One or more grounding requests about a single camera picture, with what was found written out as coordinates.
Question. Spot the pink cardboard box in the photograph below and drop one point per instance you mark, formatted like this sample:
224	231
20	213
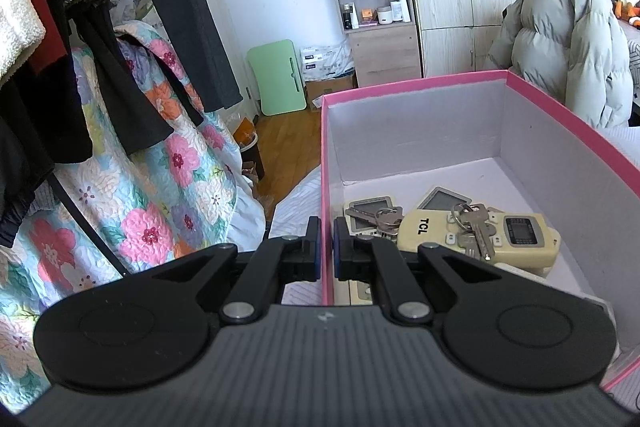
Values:
560	172

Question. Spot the grey remote control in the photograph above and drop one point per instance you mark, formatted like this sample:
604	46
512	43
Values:
442	199

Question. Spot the white bottle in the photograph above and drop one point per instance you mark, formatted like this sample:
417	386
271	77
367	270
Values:
400	10

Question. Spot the brown cardboard box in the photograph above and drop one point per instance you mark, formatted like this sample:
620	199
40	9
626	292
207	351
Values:
330	92

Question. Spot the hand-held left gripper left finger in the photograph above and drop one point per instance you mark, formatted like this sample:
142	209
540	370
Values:
315	252

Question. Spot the grey puffer jacket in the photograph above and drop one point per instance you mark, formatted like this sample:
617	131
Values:
565	47

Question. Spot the floral quilt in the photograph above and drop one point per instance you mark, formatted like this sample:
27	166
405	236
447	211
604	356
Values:
165	207

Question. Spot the silver key bunch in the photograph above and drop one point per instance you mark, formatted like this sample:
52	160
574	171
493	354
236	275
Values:
472	227
382	219

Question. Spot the trash bin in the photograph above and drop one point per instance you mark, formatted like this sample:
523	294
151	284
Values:
248	144

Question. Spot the white jar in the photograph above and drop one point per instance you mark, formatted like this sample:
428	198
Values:
384	15

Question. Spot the white fleece garment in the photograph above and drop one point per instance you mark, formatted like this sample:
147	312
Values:
17	27

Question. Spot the beige remote control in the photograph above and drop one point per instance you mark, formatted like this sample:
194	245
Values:
372	203

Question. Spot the dark grey hanging garment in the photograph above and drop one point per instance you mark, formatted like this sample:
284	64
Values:
185	7

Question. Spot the black bottle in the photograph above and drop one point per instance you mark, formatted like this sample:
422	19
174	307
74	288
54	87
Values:
346	18

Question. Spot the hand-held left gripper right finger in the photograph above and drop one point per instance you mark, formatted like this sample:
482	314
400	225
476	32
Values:
338	252

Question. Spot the green folding table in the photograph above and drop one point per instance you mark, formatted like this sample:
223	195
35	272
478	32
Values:
277	79

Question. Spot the black hanging coat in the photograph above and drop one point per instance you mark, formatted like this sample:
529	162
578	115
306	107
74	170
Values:
45	107

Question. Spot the cream remote control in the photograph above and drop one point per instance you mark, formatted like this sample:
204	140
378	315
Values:
525	234

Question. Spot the black frilled hanging garment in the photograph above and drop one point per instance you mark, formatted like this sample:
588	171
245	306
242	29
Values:
125	97

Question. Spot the black belt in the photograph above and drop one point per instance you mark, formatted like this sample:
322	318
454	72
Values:
85	227

